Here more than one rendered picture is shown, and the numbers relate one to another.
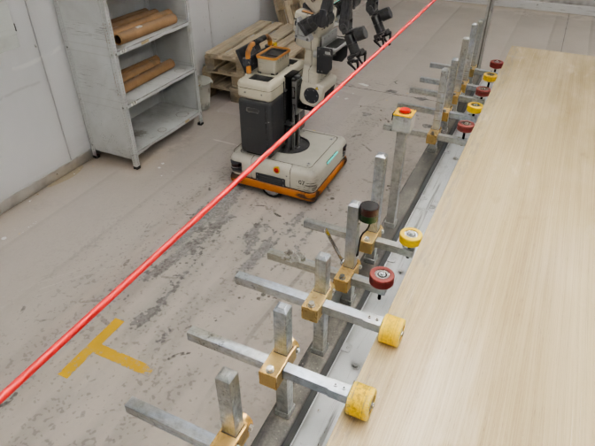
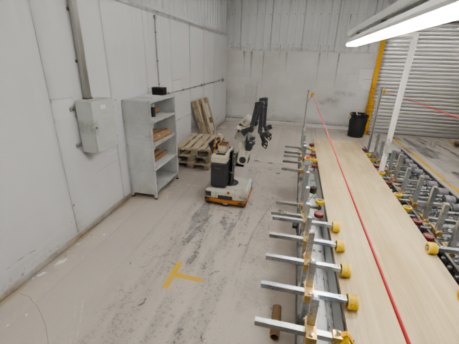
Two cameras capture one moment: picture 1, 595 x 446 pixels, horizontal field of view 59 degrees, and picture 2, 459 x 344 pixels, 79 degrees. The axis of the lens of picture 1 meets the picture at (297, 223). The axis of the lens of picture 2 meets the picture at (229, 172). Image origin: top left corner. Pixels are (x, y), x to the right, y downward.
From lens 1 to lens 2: 1.17 m
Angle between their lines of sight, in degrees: 18
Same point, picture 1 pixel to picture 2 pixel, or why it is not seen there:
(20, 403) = (149, 302)
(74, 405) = (176, 299)
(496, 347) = (369, 229)
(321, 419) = not seen: hidden behind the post
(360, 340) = not seen: hidden behind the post
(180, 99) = (167, 167)
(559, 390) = (394, 238)
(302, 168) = (240, 191)
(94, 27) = (144, 136)
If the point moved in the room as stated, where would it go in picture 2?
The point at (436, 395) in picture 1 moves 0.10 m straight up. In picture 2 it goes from (359, 244) to (362, 232)
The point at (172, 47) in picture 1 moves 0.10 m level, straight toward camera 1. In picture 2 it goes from (165, 144) to (167, 146)
